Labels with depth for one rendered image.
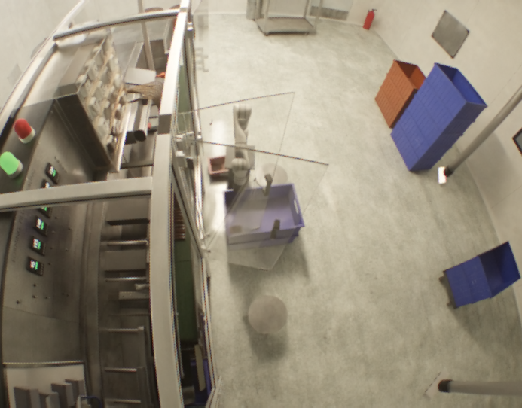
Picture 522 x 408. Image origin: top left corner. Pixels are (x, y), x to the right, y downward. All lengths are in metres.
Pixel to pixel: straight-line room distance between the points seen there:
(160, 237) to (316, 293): 2.00
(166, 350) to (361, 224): 2.51
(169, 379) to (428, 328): 2.71
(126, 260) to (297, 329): 1.54
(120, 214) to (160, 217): 0.90
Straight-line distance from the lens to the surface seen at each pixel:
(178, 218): 1.85
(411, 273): 3.00
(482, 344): 3.65
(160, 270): 0.60
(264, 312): 2.12
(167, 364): 0.59
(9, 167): 1.04
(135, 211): 1.51
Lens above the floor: 2.35
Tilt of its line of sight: 62 degrees down
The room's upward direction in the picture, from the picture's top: 12 degrees clockwise
